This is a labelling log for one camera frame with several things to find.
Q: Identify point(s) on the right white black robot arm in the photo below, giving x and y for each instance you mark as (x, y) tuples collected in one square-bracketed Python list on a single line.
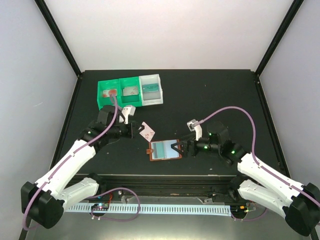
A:
[(297, 203)]

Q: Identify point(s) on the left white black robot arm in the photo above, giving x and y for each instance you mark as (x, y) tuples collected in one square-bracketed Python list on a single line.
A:
[(46, 200)]

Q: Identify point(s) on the left black frame post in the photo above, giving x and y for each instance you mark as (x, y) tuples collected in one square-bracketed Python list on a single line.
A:
[(48, 17)]

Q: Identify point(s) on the right black frame post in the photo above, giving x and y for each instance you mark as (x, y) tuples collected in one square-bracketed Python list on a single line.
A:
[(282, 29)]

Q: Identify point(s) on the left green bin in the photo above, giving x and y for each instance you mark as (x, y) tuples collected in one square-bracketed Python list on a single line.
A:
[(108, 84)]

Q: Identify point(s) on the green bin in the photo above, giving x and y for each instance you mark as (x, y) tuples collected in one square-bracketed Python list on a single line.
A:
[(108, 84), (130, 100)]

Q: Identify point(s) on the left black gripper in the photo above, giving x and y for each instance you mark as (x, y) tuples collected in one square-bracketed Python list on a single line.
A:
[(132, 133)]

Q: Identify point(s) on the white translucent bin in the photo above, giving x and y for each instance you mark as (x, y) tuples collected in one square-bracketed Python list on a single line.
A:
[(152, 98)]

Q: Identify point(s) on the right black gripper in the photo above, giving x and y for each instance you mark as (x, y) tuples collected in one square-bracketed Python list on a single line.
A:
[(186, 147)]

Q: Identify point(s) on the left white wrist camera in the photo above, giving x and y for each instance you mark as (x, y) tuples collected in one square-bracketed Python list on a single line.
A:
[(125, 113)]

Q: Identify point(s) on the small circuit board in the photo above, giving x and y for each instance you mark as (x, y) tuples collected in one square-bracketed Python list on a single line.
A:
[(100, 207)]

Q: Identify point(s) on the light blue card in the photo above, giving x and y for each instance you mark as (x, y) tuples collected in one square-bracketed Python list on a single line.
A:
[(169, 152)]

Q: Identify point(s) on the middle green bin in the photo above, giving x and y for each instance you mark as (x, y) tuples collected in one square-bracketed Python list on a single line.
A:
[(130, 100)]

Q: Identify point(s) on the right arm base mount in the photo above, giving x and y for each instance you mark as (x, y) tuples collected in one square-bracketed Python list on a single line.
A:
[(226, 194)]

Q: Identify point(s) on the red spotted card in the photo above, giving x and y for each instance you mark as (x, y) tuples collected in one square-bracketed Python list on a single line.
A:
[(109, 93)]

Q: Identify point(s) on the teal VIP card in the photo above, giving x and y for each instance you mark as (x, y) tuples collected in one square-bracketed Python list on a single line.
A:
[(158, 150), (152, 87)]

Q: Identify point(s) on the white slotted cable duct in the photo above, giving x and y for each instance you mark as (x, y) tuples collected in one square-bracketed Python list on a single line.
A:
[(155, 209)]

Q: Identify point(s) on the brown leather card holder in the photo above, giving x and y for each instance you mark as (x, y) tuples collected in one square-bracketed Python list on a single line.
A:
[(149, 152)]

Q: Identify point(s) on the black frame post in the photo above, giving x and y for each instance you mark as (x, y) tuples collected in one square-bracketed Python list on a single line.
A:
[(48, 17), (282, 29)]

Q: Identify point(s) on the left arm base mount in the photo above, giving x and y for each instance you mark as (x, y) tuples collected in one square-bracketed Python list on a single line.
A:
[(104, 191)]

